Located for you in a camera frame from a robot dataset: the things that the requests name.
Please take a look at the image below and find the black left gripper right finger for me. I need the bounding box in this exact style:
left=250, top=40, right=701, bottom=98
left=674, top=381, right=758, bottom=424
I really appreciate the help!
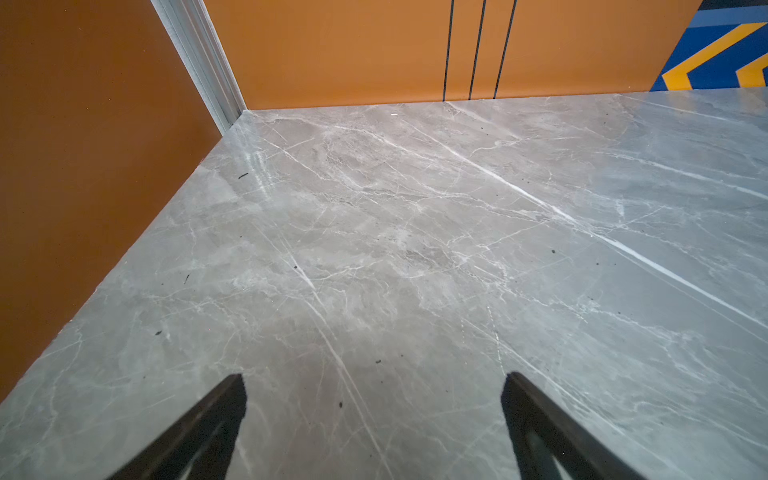
left=500, top=372, right=643, bottom=479

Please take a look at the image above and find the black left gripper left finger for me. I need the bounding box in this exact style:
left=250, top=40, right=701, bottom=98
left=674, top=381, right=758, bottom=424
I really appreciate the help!
left=111, top=374, right=247, bottom=479

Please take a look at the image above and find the aluminium corner post left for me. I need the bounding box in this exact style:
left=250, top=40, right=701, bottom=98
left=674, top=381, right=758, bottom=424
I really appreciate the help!
left=152, top=0, right=247, bottom=134

